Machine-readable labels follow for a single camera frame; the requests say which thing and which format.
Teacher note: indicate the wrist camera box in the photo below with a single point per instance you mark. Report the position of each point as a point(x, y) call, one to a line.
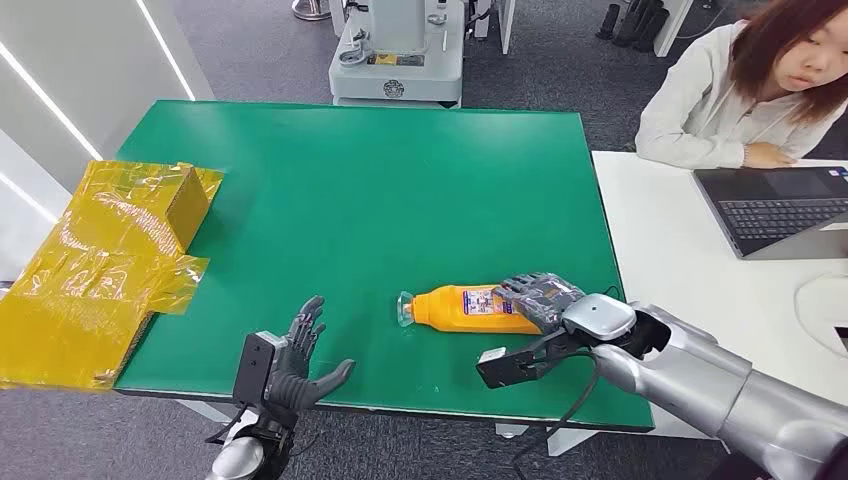
point(510, 368)
point(253, 368)

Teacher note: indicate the person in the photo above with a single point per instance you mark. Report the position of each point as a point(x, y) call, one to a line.
point(702, 106)

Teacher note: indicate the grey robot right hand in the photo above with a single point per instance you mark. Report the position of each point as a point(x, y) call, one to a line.
point(596, 316)

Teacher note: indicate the orange detergent bottle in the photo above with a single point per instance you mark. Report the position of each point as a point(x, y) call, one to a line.
point(457, 310)

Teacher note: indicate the white table foot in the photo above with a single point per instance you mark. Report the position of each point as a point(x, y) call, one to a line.
point(511, 430)

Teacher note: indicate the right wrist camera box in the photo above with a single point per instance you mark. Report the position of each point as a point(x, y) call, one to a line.
point(510, 368)

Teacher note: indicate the yellow taped cardboard box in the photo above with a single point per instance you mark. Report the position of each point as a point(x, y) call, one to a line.
point(86, 278)

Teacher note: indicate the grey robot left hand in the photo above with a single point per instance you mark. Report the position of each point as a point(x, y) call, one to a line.
point(291, 384)

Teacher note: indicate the white round object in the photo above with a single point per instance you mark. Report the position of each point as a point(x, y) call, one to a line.
point(821, 311)

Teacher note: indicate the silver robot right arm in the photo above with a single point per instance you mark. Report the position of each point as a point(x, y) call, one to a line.
point(702, 384)

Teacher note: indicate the dark grey laptop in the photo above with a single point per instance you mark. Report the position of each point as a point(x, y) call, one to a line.
point(775, 212)

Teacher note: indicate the grey robot base machine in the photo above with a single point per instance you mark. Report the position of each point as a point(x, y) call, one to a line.
point(397, 66)

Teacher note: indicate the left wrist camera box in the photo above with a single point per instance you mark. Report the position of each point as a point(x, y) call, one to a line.
point(253, 368)

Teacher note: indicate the person's hand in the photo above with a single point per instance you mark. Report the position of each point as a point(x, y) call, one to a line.
point(768, 156)

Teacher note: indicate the black chair base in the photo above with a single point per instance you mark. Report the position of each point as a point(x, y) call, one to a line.
point(632, 26)

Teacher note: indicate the chrome stand base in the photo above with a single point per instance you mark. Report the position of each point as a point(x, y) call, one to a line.
point(311, 9)

